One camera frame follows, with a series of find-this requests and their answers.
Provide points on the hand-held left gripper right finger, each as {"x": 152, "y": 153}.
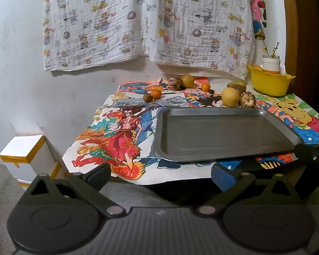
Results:
{"x": 221, "y": 178}

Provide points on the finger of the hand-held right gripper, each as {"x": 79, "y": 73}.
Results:
{"x": 312, "y": 155}

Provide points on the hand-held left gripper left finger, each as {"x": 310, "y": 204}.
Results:
{"x": 99, "y": 174}

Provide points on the grey metal tray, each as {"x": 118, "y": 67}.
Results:
{"x": 223, "y": 132}

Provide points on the yellow pear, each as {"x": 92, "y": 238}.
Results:
{"x": 230, "y": 97}

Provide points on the striped pepino melon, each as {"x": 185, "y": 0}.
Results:
{"x": 174, "y": 83}
{"x": 247, "y": 99}

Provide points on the small brown fruit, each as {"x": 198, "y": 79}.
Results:
{"x": 148, "y": 98}

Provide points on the large brown round fruit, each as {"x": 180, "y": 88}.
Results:
{"x": 241, "y": 89}

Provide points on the small orange mandarin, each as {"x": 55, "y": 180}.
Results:
{"x": 205, "y": 86}
{"x": 156, "y": 93}

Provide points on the white box with orange tape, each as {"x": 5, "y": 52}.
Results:
{"x": 24, "y": 148}

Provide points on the yellow plastic basket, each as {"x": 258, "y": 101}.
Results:
{"x": 271, "y": 83}

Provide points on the tan potato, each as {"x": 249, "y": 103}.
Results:
{"x": 235, "y": 83}

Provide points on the white jar with orange band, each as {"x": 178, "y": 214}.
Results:
{"x": 271, "y": 63}

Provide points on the yellow-green round fruit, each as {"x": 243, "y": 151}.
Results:
{"x": 188, "y": 80}

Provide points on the dry plant twig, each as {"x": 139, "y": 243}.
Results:
{"x": 271, "y": 49}

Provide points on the white printed muslin cloth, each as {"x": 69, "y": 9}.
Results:
{"x": 202, "y": 24}
{"x": 95, "y": 24}

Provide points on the wooden door frame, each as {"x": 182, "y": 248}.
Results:
{"x": 302, "y": 32}

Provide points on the colourful wall poster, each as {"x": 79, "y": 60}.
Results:
{"x": 259, "y": 10}

